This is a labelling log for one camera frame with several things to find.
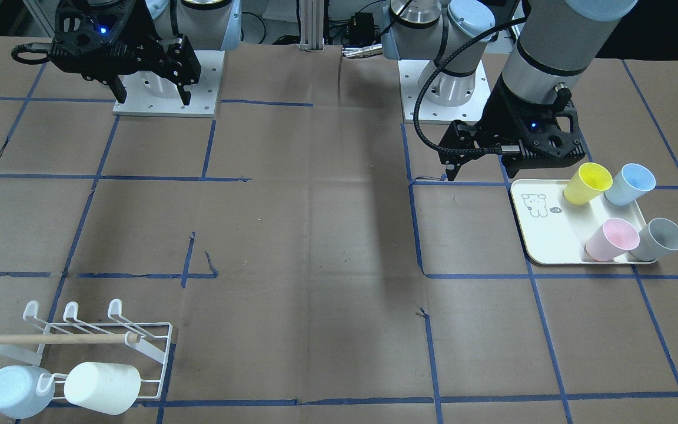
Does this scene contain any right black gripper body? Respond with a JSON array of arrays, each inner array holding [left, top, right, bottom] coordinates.
[[48, 1, 201, 89]]

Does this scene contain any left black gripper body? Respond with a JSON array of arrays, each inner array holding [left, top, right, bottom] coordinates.
[[438, 80, 586, 178]]

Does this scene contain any pale green plastic cup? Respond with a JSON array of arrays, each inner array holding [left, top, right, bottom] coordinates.
[[64, 362, 142, 415]]

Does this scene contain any light blue cup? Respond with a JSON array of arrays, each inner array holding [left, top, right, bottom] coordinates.
[[0, 365, 55, 419], [604, 163, 657, 206]]

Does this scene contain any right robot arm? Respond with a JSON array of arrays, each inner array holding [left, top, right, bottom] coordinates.
[[46, 1, 241, 107]]

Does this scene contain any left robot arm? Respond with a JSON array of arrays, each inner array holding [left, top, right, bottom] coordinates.
[[379, 1, 637, 181]]

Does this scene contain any yellow plastic cup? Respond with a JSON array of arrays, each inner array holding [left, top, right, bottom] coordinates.
[[563, 162, 613, 205]]

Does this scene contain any pink plastic cup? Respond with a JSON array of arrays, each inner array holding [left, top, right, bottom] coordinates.
[[584, 217, 640, 262]]

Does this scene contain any grey plastic cup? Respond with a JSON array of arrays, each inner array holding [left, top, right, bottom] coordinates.
[[630, 217, 678, 262]]

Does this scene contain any cream plastic tray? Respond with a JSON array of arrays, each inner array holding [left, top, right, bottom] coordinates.
[[510, 179, 646, 266]]

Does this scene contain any aluminium frame post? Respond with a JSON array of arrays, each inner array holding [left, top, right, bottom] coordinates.
[[296, 0, 328, 51]]

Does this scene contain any white wire cup rack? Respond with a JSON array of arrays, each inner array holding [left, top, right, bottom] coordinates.
[[0, 299, 175, 402]]

